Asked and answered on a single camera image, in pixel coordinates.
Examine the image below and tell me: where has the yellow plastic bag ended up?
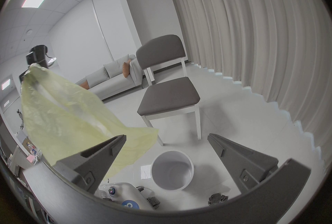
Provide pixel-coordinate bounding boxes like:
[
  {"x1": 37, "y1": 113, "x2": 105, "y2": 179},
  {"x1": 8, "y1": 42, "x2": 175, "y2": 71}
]
[{"x1": 20, "y1": 63, "x2": 159, "y2": 179}]

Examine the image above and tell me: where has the grey chair with white legs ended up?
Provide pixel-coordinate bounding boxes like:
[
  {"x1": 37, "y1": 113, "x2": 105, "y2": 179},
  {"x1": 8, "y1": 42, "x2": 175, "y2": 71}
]
[{"x1": 136, "y1": 34, "x2": 201, "y2": 146}]

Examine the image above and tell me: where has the white trash bin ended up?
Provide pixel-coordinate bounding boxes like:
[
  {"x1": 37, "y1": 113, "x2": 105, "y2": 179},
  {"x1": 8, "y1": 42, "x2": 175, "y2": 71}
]
[{"x1": 151, "y1": 150, "x2": 195, "y2": 191}]

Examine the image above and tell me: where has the white curtain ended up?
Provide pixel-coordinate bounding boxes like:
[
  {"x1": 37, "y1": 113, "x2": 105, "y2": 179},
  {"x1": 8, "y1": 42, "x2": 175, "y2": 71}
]
[{"x1": 162, "y1": 0, "x2": 330, "y2": 166}]

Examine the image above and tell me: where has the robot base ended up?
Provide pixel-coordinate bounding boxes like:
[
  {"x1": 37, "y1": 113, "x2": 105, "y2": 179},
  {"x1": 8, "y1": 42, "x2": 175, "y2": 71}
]
[{"x1": 95, "y1": 182, "x2": 161, "y2": 210}]

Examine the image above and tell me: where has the pale grey sofa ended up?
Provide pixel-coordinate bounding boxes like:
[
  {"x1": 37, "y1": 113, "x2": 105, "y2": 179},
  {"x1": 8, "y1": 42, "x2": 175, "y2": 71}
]
[{"x1": 75, "y1": 54, "x2": 144, "y2": 101}]

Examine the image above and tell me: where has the black plastic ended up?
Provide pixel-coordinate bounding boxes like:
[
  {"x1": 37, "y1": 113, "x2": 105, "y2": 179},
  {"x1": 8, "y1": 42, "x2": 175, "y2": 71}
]
[{"x1": 208, "y1": 193, "x2": 230, "y2": 205}]

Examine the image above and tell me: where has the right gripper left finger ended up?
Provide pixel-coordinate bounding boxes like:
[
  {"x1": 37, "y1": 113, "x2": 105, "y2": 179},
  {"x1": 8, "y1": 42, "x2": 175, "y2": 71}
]
[{"x1": 55, "y1": 134, "x2": 127, "y2": 194}]

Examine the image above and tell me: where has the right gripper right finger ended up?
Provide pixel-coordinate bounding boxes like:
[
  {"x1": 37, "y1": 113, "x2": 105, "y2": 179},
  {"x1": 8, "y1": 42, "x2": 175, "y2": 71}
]
[{"x1": 207, "y1": 133, "x2": 279, "y2": 195}]

